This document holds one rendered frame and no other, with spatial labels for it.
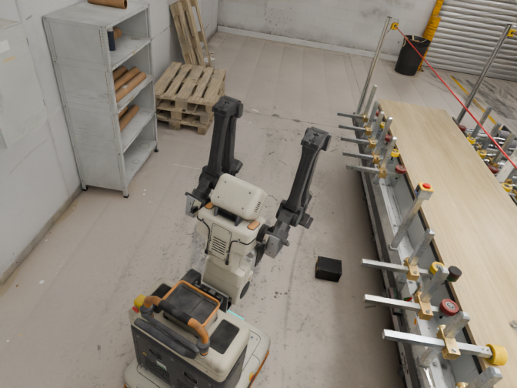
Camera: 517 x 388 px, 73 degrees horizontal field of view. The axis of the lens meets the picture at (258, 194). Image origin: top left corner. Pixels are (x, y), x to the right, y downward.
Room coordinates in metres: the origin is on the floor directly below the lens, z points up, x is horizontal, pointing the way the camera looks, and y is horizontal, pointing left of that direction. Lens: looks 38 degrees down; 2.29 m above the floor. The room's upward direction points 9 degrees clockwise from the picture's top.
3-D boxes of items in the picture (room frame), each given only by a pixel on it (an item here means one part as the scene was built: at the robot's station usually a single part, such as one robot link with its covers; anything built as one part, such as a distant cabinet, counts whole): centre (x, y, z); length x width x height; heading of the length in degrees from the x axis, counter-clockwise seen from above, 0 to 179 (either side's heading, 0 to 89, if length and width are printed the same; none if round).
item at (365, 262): (1.37, -0.86, 0.84); 0.43 x 0.03 x 0.04; 90
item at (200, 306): (0.88, 0.22, 0.87); 0.23 x 0.15 x 0.11; 67
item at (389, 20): (3.72, -0.99, 1.20); 0.15 x 0.12 x 1.00; 0
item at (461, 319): (0.91, -0.92, 0.89); 0.04 x 0.04 x 0.48; 0
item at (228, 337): (0.90, 0.21, 0.59); 0.55 x 0.34 x 0.83; 67
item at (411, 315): (1.19, -0.90, 0.75); 0.26 x 0.01 x 0.10; 0
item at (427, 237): (1.41, -0.93, 0.89); 0.04 x 0.04 x 0.48; 0
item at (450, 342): (0.89, -0.92, 0.95); 0.14 x 0.06 x 0.05; 0
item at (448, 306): (1.12, -1.03, 0.85); 0.08 x 0.08 x 0.11
